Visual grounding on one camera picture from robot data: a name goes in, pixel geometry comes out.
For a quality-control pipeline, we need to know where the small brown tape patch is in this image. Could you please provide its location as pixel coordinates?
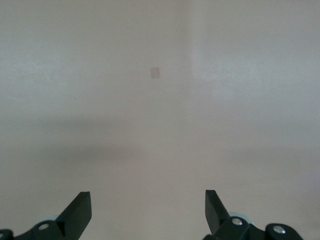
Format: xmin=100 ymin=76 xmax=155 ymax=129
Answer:
xmin=150 ymin=66 xmax=161 ymax=80

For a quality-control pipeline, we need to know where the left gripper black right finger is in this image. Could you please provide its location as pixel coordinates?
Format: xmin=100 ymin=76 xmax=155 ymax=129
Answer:
xmin=202 ymin=189 xmax=305 ymax=240

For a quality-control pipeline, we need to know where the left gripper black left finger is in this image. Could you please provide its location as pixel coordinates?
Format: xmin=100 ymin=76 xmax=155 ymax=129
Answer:
xmin=0 ymin=191 xmax=93 ymax=240

